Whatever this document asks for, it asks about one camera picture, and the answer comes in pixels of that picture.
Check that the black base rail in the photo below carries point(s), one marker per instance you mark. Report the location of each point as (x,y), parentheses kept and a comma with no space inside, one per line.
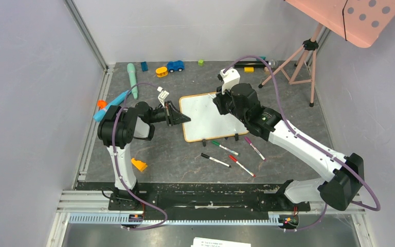
(200,201)

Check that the yellow oval toy brick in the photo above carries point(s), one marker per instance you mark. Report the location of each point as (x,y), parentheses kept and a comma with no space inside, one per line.
(161,71)

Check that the green capped marker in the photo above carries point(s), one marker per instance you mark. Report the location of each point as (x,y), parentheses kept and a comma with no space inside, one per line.
(225,148)

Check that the black capped marker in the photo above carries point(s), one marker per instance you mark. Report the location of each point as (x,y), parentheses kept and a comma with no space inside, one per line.
(214,159)

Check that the pink music stand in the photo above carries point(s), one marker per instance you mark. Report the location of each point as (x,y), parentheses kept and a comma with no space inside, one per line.
(358,22)

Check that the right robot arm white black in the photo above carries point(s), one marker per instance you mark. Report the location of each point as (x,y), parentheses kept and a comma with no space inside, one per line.
(340,175)

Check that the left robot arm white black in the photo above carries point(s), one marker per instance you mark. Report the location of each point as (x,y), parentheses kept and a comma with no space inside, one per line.
(120,126)

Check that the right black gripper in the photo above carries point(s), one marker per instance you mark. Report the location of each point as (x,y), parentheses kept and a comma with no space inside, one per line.
(218,103)

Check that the white whiteboard wooden frame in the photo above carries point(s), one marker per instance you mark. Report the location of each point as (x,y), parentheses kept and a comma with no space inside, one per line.
(206,121)

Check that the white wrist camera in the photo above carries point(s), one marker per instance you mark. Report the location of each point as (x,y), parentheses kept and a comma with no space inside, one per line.
(163,94)
(229,78)

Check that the small orange block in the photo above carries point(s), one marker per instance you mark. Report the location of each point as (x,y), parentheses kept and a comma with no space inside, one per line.
(101,104)

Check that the clear round cap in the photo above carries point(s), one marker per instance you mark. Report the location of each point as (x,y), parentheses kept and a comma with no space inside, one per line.
(273,63)

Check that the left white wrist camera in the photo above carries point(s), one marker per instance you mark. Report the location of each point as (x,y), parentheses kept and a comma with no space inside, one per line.
(163,94)

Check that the black cylinder tube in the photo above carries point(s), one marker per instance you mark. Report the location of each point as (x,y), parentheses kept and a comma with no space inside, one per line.
(254,64)

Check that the beige wooden cube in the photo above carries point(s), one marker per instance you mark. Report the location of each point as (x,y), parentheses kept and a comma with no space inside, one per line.
(267,71)

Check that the dark blue brick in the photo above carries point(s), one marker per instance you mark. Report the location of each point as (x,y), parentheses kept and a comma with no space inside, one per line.
(144,66)

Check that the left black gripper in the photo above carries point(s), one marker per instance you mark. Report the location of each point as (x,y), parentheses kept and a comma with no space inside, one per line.
(176,116)

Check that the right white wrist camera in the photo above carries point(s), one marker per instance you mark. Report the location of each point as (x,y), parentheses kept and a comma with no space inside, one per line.
(229,78)

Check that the white paper sheet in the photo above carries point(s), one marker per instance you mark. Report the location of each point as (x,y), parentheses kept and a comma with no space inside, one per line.
(205,242)

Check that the mint green toy crayon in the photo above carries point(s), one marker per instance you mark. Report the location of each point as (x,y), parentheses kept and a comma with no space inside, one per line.
(131,70)

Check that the blue toy car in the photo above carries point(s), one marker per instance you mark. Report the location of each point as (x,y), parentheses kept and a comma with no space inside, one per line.
(175,66)

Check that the red capped marker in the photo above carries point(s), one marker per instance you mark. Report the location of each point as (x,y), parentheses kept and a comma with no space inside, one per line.
(242,166)

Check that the purple capped marker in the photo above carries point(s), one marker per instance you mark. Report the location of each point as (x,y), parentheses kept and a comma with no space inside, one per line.
(255,148)

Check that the yellow flat brick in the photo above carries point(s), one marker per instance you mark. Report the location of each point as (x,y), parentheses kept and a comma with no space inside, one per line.
(248,69)

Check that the light blue toy crayon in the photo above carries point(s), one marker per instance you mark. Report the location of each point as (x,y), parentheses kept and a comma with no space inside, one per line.
(99,115)

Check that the orange wedge block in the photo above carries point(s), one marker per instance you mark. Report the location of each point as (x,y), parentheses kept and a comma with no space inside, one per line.
(141,166)

